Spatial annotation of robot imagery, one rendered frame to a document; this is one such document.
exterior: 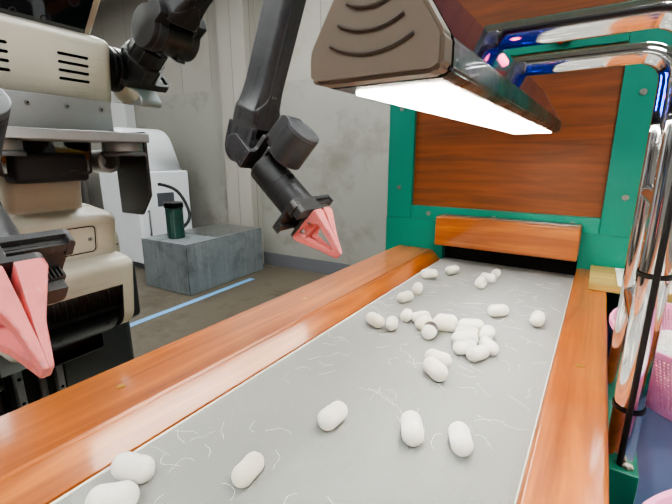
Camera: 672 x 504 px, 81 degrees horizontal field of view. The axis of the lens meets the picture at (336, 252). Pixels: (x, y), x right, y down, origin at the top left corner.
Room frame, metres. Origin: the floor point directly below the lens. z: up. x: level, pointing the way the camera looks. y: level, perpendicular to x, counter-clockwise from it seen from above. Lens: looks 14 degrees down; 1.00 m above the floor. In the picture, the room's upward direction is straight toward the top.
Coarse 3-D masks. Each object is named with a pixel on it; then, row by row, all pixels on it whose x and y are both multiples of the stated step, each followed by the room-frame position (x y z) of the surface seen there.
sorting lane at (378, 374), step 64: (384, 320) 0.60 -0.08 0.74; (512, 320) 0.60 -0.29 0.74; (256, 384) 0.41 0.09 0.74; (320, 384) 0.41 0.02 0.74; (384, 384) 0.41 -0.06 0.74; (448, 384) 0.41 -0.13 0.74; (512, 384) 0.41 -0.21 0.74; (192, 448) 0.31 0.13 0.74; (256, 448) 0.31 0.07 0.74; (320, 448) 0.31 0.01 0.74; (384, 448) 0.31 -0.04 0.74; (448, 448) 0.31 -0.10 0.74; (512, 448) 0.31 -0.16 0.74
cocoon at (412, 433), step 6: (402, 414) 0.34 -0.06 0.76; (408, 414) 0.33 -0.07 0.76; (414, 414) 0.33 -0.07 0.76; (402, 420) 0.33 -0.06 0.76; (408, 420) 0.32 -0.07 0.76; (414, 420) 0.32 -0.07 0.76; (420, 420) 0.33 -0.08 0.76; (402, 426) 0.32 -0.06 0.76; (408, 426) 0.31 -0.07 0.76; (414, 426) 0.31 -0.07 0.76; (420, 426) 0.32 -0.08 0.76; (402, 432) 0.31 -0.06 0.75; (408, 432) 0.31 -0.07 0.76; (414, 432) 0.31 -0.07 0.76; (420, 432) 0.31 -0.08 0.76; (402, 438) 0.31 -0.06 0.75; (408, 438) 0.31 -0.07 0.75; (414, 438) 0.31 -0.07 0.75; (420, 438) 0.31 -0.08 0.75; (408, 444) 0.31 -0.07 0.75; (414, 444) 0.31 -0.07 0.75
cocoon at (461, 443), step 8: (456, 424) 0.32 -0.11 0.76; (464, 424) 0.32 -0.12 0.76; (448, 432) 0.32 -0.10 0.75; (456, 432) 0.31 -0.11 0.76; (464, 432) 0.31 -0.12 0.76; (456, 440) 0.30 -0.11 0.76; (464, 440) 0.30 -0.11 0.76; (456, 448) 0.30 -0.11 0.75; (464, 448) 0.29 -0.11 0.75; (472, 448) 0.30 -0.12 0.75; (464, 456) 0.29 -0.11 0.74
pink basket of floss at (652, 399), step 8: (616, 312) 0.57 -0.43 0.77; (664, 320) 0.59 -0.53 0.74; (664, 328) 0.59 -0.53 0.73; (656, 360) 0.44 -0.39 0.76; (664, 360) 0.43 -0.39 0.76; (656, 368) 0.44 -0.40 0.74; (656, 376) 0.45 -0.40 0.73; (664, 376) 0.43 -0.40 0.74; (656, 384) 0.45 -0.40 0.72; (664, 384) 0.44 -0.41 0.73; (648, 392) 0.46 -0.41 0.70; (656, 392) 0.45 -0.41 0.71; (664, 392) 0.44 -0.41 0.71; (648, 400) 0.46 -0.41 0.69; (656, 400) 0.45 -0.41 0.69; (664, 400) 0.44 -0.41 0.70; (656, 408) 0.45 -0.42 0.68; (664, 408) 0.44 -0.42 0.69; (664, 416) 0.44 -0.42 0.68
